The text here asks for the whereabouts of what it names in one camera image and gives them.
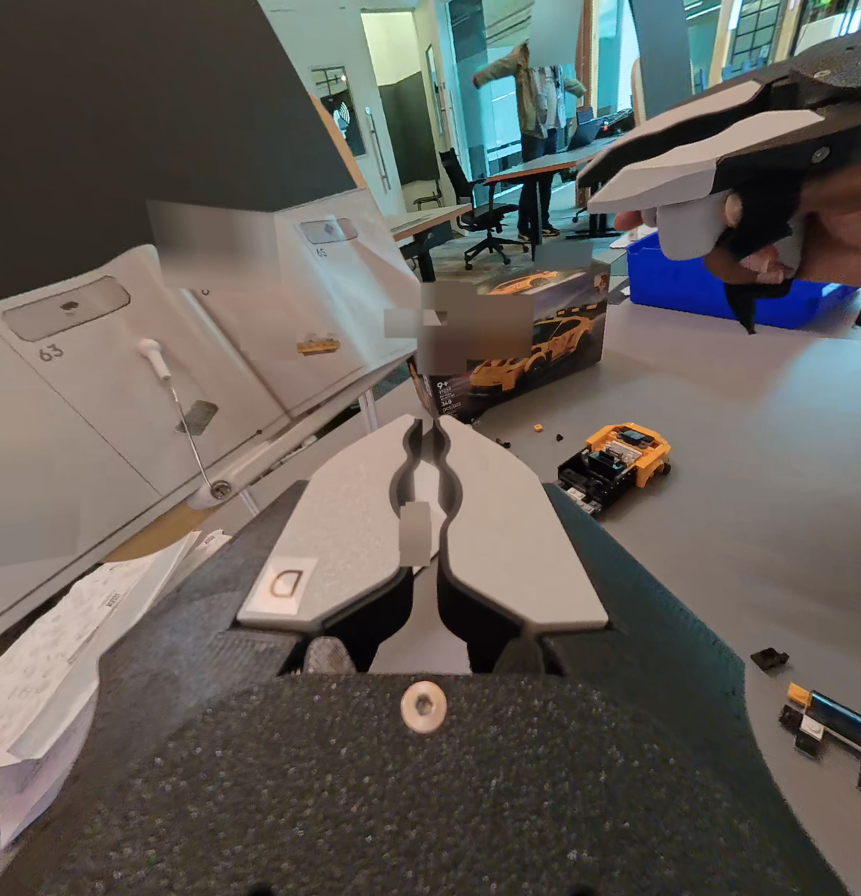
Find glass panel with round logo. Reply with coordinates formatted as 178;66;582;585
311;66;367;159

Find black and orange lego assembly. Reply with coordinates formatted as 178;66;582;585
778;682;861;800

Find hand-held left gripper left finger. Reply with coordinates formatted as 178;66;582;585
234;413;419;671

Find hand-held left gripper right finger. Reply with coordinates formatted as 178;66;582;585
436;415;610;673

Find black office chair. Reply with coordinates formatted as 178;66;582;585
438;147;531;272

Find white page holder clip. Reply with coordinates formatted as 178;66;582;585
136;337;230;499

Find white paper bags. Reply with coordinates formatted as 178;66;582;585
0;531;233;849

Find lego instruction booklet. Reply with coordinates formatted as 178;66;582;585
0;189;422;571

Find grey background desk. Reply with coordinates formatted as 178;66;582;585
387;202;475;275

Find wooden background desk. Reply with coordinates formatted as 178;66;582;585
483;135;622;244

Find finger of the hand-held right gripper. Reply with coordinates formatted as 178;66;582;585
576;78;765;205
586;110;825;216

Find lego set box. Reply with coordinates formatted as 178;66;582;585
408;252;611;426

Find partly built lego car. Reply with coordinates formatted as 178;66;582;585
557;422;675;518

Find blue plastic bin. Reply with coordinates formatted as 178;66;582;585
625;230;861;331

